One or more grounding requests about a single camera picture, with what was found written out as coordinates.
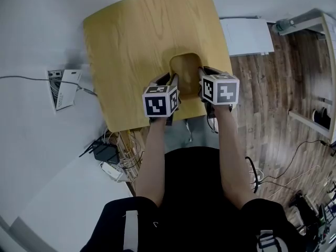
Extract grey clamp device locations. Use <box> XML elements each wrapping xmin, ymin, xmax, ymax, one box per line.
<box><xmin>272</xmin><ymin>18</ymin><xmax>296</xmax><ymax>33</ymax></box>

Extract person's right forearm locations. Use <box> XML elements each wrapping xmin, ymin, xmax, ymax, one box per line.
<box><xmin>214</xmin><ymin>103</ymin><xmax>253</xmax><ymax>211</ymax></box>

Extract black dangling gripper cable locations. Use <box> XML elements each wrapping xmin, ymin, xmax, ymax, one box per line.
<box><xmin>206</xmin><ymin>114</ymin><xmax>219</xmax><ymax>134</ymax></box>

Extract white box on floor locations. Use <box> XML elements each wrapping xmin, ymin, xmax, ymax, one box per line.
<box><xmin>56</xmin><ymin>69</ymin><xmax>82</xmax><ymax>110</ymax></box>

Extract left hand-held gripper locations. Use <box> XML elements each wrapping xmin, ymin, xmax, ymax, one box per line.
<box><xmin>142</xmin><ymin>72</ymin><xmax>181</xmax><ymax>128</ymax></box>

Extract tangle of thin cables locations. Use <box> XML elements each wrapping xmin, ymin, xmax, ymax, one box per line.
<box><xmin>102</xmin><ymin>127</ymin><xmax>145</xmax><ymax>183</ymax></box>

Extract long thin cable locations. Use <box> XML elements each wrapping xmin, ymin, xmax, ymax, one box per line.
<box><xmin>0</xmin><ymin>75</ymin><xmax>98</xmax><ymax>97</ymax></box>

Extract person's grey trousers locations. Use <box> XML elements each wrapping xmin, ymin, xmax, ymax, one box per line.
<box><xmin>164</xmin><ymin>115</ymin><xmax>218</xmax><ymax>153</ymax></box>

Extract thick black cable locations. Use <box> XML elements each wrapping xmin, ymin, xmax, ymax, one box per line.
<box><xmin>245</xmin><ymin>156</ymin><xmax>261</xmax><ymax>194</ymax></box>

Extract striped shoulder strap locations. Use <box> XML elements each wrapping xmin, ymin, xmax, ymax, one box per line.
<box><xmin>256</xmin><ymin>229</ymin><xmax>279</xmax><ymax>252</ymax></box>

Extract person's black shirt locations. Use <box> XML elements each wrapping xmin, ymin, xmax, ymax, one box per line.
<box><xmin>80</xmin><ymin>145</ymin><xmax>308</xmax><ymax>252</ymax></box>

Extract person's left forearm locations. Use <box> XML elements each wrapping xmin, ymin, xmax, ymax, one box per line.
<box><xmin>135</xmin><ymin>115</ymin><xmax>169</xmax><ymax>208</ymax></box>

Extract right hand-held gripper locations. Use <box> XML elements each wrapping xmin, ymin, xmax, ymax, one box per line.
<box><xmin>197</xmin><ymin>66</ymin><xmax>240</xmax><ymax>121</ymax></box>

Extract open wall junction box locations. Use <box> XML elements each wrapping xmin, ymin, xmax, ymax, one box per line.
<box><xmin>47</xmin><ymin>69</ymin><xmax>65</xmax><ymax>111</ymax></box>

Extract white shoulder strap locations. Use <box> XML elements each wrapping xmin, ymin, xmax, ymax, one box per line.
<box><xmin>123</xmin><ymin>210</ymin><xmax>139</xmax><ymax>252</ymax></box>

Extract black router with antennas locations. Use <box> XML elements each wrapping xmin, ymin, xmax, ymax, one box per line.
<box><xmin>78</xmin><ymin>138</ymin><xmax>120</xmax><ymax>165</ymax></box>

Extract black floor equipment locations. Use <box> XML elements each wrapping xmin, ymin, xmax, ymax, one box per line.
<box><xmin>288</xmin><ymin>187</ymin><xmax>336</xmax><ymax>248</ymax></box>

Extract white network device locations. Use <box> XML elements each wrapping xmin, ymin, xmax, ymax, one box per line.
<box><xmin>101</xmin><ymin>161</ymin><xmax>127</xmax><ymax>182</ymax></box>

